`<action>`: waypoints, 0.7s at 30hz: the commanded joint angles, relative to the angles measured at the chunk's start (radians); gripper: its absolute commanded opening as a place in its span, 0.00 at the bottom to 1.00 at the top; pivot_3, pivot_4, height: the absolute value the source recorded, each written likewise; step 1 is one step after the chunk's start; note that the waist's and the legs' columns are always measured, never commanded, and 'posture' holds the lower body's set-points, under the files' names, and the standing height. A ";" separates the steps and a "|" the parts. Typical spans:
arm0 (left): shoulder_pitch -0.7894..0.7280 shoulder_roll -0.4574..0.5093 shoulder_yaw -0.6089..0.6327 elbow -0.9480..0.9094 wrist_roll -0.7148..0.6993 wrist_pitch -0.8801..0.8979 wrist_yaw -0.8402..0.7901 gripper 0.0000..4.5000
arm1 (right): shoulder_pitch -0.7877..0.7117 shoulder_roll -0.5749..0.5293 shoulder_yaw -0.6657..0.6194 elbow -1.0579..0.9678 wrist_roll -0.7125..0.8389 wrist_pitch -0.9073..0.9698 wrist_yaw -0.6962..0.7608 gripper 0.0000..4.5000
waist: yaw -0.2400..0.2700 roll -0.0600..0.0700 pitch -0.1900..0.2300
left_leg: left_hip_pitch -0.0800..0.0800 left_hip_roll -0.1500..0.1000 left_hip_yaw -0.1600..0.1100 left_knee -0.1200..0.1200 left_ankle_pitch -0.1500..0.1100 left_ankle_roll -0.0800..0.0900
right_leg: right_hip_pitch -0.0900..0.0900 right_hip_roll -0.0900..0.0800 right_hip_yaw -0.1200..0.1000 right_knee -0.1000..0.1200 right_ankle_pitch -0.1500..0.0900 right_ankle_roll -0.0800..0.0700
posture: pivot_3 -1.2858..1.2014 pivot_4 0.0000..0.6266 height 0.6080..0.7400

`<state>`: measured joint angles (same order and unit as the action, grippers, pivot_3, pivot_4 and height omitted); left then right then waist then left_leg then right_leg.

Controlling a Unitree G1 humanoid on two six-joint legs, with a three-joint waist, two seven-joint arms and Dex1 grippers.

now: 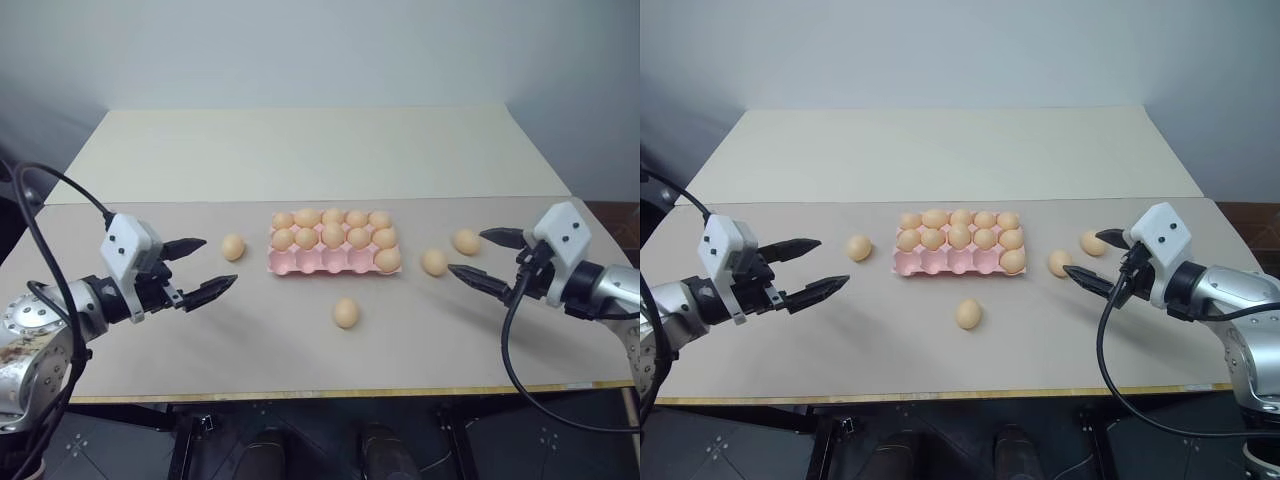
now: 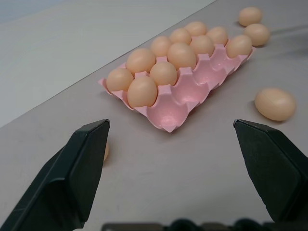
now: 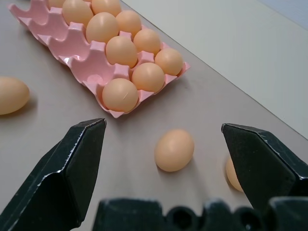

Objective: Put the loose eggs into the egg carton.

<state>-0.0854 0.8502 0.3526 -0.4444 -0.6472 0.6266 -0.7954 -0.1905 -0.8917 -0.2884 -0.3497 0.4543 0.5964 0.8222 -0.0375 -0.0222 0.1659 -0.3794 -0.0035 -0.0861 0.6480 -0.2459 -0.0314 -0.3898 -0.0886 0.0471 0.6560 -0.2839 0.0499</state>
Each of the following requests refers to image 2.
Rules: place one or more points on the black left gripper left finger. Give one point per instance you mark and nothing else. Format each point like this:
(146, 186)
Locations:
(62, 178)

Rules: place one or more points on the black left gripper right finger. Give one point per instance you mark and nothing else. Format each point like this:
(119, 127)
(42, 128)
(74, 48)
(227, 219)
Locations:
(274, 173)

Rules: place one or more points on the pink plastic egg tray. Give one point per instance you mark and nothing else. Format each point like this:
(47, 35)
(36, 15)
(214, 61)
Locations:
(192, 81)

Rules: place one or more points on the beige egg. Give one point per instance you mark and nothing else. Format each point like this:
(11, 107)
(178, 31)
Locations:
(161, 46)
(239, 46)
(119, 80)
(106, 152)
(275, 103)
(202, 45)
(163, 73)
(180, 36)
(250, 16)
(181, 56)
(196, 28)
(142, 91)
(217, 35)
(256, 34)
(140, 60)

